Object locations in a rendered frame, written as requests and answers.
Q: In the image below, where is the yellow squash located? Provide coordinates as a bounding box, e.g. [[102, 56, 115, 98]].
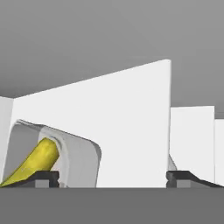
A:
[[0, 136, 61, 187]]

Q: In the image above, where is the large white fridge panel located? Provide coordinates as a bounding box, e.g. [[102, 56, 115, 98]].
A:
[[3, 59, 172, 189]]

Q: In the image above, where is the translucent white food container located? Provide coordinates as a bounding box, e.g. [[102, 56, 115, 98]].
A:
[[1, 118, 102, 189]]

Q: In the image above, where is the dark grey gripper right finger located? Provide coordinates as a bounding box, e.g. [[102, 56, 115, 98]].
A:
[[165, 170, 224, 189]]

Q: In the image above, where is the white cupboard panel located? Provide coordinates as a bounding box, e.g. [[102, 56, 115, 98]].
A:
[[214, 117, 224, 186], [170, 105, 216, 185], [0, 95, 15, 179]]

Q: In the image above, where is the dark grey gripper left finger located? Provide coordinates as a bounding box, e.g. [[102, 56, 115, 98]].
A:
[[0, 170, 60, 189]]

